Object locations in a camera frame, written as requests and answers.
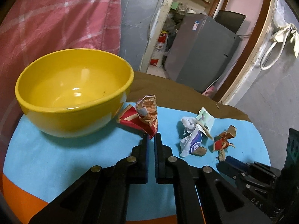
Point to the pink checked cloth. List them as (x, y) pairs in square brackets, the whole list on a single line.
[(58, 16)]

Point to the wooden door frame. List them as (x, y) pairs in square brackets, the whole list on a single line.
[(163, 16)]

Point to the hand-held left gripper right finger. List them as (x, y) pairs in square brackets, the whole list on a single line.
[(163, 170)]

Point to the striped orange blue brown blanket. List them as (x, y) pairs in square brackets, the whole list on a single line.
[(70, 158)]

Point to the pink slipper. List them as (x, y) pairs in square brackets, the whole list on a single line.
[(209, 91)]

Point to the grey washing machine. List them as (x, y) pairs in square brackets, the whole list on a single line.
[(198, 51)]

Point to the yellow bowl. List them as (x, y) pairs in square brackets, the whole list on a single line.
[(70, 121)]

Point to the cream rubber glove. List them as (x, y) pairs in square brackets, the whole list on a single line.
[(295, 42), (281, 32)]

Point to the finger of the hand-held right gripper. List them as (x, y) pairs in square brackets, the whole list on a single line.
[(231, 172), (237, 163)]

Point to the pile of plastic bags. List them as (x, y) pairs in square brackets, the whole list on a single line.
[(175, 21)]

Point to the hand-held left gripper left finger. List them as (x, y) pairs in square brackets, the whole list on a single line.
[(137, 170)]

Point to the red yellow wrapper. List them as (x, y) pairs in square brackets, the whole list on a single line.
[(220, 142)]

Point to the red brown wrapper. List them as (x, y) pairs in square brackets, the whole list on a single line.
[(147, 112)]

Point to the red white sack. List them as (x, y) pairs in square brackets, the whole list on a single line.
[(158, 51)]

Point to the white wrapper blue oval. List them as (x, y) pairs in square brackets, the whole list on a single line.
[(193, 140)]

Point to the black flat screen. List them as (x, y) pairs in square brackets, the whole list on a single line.
[(230, 19)]

